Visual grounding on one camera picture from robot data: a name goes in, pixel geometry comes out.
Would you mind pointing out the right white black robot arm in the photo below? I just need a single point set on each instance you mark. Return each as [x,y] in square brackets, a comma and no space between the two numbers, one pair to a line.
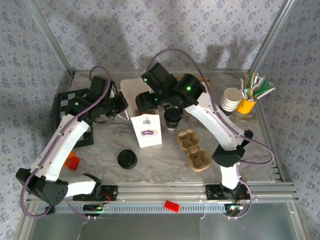
[212,120]

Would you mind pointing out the aluminium frame post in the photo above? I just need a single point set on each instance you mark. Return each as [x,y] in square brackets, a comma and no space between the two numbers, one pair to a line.
[271,32]
[50,37]

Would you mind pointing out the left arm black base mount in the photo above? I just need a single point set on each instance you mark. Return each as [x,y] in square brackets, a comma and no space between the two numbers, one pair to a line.
[110,192]

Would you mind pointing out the small black block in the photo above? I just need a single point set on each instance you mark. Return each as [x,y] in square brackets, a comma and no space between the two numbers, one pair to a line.
[52,210]

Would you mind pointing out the coffee cup with black lid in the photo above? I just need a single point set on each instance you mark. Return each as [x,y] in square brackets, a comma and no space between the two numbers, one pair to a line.
[173,120]

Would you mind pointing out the red plastic block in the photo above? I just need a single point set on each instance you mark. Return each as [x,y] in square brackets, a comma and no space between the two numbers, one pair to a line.
[74,164]

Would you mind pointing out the aluminium mounting rail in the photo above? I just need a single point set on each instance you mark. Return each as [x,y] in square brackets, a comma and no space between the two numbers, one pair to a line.
[160,191]

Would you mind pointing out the brown cardboard cup carrier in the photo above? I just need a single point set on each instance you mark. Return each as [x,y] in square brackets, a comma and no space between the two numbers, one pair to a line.
[195,151]

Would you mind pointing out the white pink paper bag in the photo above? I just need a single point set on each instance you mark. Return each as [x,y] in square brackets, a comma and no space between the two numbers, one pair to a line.
[147,132]

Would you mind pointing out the white paper cup stack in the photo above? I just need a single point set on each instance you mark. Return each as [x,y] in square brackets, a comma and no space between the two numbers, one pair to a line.
[231,100]

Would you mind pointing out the red toy brick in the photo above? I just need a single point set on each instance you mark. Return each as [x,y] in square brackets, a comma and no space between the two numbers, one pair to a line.
[172,206]

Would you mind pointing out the black plastic cup lid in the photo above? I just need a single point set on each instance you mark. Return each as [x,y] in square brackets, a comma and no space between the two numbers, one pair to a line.
[127,157]

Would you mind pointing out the black grey checkerboard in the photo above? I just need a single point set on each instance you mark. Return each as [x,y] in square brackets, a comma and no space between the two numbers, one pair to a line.
[65,97]

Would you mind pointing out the white green wrapped stirrer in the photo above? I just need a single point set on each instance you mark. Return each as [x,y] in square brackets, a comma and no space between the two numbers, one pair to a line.
[258,82]

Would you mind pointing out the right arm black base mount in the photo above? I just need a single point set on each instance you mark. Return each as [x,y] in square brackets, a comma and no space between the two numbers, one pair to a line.
[213,193]

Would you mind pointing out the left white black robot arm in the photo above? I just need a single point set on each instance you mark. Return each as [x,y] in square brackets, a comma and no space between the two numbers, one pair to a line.
[67,135]

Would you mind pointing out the yellow stirrer holder cup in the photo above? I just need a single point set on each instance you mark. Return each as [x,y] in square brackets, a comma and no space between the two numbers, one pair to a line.
[246,106]

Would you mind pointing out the wooden stir stick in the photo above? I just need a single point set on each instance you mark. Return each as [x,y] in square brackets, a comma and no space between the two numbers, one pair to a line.
[253,80]

